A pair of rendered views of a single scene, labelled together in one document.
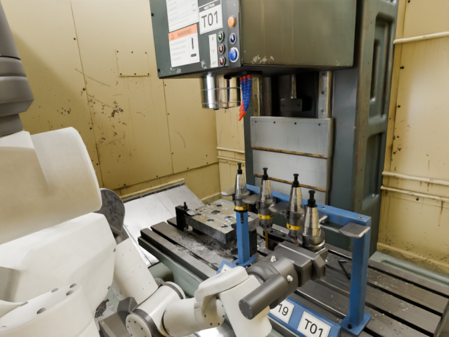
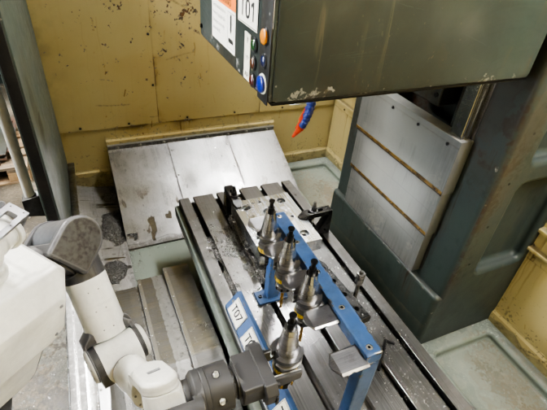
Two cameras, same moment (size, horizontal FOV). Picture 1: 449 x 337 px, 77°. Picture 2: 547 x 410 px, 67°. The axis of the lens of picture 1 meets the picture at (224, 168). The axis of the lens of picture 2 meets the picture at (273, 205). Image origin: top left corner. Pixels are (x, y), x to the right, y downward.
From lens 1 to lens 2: 0.47 m
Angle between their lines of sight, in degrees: 25
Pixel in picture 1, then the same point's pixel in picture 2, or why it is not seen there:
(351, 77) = (521, 90)
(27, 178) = not seen: outside the picture
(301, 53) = (398, 73)
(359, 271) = (351, 394)
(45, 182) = not seen: outside the picture
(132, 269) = (96, 309)
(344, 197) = (448, 254)
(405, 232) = (534, 316)
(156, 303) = (113, 350)
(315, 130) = (439, 148)
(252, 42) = (291, 71)
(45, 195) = not seen: outside the picture
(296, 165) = (402, 181)
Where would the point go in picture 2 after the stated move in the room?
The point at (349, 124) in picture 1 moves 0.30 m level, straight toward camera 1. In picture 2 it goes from (491, 161) to (444, 206)
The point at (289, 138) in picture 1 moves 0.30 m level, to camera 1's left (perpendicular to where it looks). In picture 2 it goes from (404, 141) to (315, 121)
